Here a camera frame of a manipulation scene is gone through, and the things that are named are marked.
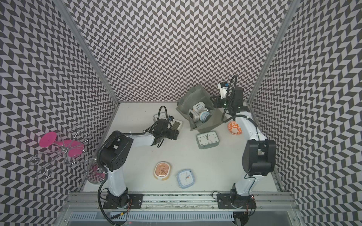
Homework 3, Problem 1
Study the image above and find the blue square analog clock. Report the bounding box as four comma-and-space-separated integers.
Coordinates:
176, 169, 195, 189

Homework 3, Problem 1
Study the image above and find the aluminium front rail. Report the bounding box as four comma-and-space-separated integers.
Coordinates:
64, 191, 298, 211

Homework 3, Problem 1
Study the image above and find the orange patterned bowl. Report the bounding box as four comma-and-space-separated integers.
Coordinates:
227, 121, 243, 135

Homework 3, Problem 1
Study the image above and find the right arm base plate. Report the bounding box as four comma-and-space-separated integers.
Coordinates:
216, 193, 256, 210

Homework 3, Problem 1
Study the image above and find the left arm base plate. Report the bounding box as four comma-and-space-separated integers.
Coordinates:
103, 194, 144, 210

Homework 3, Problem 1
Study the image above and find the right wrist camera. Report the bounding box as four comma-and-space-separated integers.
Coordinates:
217, 82, 229, 99

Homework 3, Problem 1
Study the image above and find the blue twin-bell alarm clock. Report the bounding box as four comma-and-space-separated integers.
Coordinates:
199, 110, 210, 123

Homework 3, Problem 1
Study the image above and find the green rectangular analog clock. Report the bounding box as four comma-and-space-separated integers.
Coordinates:
196, 131, 220, 149

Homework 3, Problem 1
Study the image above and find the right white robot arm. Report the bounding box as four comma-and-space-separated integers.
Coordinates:
212, 82, 276, 199

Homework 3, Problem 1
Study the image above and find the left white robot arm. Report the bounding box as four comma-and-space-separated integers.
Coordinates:
96, 119, 180, 198

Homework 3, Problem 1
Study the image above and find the white digital clock tall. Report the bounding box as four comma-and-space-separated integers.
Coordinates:
172, 119, 183, 131

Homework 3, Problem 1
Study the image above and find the small white digital clock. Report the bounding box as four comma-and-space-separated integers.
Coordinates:
189, 102, 209, 123

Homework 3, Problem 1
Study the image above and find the grey square analog clock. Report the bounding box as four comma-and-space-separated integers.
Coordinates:
153, 112, 168, 122

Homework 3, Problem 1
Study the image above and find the orange oval cartoon clock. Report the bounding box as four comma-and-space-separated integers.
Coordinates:
153, 162, 171, 181

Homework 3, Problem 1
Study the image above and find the pink wire cup stand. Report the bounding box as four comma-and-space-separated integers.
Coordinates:
29, 125, 92, 181

